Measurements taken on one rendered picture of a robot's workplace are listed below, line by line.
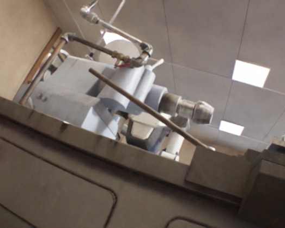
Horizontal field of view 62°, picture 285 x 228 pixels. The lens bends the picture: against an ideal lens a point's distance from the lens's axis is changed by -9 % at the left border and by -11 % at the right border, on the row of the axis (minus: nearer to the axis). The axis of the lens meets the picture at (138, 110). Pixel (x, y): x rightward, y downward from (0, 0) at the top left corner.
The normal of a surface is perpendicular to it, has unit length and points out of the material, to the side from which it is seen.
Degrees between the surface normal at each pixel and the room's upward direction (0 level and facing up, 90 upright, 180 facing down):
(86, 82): 70
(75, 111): 90
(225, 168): 90
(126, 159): 90
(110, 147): 90
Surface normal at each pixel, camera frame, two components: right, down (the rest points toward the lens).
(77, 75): -0.08, -0.63
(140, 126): -0.22, -0.44
